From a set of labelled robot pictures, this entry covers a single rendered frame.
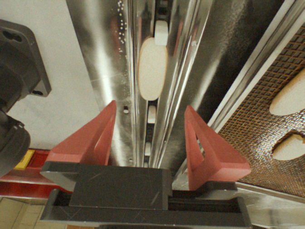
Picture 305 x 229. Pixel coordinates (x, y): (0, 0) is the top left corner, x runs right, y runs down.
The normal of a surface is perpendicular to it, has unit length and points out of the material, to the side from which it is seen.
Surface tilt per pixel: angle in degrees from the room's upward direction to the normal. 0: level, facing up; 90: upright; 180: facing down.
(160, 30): 90
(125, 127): 0
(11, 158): 74
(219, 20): 0
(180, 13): 0
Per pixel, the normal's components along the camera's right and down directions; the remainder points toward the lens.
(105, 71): -0.04, 0.78
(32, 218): 0.07, -0.62
